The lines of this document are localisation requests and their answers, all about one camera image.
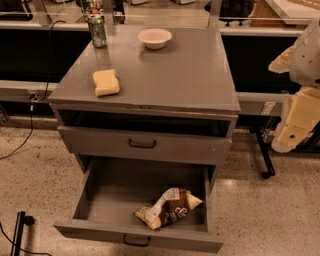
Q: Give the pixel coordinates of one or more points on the black stand leg left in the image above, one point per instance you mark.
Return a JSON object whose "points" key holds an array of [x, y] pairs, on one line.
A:
{"points": [[22, 220]]}

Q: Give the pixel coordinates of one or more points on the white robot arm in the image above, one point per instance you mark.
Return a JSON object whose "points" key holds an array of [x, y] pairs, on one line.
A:
{"points": [[305, 63]]}

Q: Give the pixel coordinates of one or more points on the yellow sponge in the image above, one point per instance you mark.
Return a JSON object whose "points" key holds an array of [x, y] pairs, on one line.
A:
{"points": [[106, 82]]}

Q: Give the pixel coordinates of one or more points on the grey drawer cabinet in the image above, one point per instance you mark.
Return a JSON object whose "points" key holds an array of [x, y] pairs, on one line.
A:
{"points": [[184, 88]]}

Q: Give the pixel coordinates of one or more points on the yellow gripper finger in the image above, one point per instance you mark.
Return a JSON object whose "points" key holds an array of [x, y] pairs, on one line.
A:
{"points": [[287, 138], [281, 64]]}

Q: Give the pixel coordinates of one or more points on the open grey lower drawer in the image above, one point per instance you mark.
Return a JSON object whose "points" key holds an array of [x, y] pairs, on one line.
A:
{"points": [[113, 189]]}

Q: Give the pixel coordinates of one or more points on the black table leg right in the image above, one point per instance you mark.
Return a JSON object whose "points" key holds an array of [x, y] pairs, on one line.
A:
{"points": [[267, 160]]}

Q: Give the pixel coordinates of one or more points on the closed grey upper drawer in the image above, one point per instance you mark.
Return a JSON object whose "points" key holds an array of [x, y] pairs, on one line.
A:
{"points": [[145, 145]]}

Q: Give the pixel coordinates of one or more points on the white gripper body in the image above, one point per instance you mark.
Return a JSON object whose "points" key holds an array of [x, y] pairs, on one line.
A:
{"points": [[307, 63]]}

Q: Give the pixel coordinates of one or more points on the brown chip bag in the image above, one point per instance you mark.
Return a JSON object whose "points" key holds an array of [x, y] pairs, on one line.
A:
{"points": [[173, 205]]}

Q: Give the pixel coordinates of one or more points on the white bowl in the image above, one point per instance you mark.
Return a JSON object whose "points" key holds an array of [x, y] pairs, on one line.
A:
{"points": [[154, 38]]}

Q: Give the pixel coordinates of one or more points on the black office chair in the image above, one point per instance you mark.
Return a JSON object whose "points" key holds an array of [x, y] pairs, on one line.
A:
{"points": [[235, 10]]}

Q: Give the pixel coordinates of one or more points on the green soda can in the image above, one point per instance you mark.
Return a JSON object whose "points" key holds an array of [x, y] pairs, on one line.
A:
{"points": [[97, 30]]}

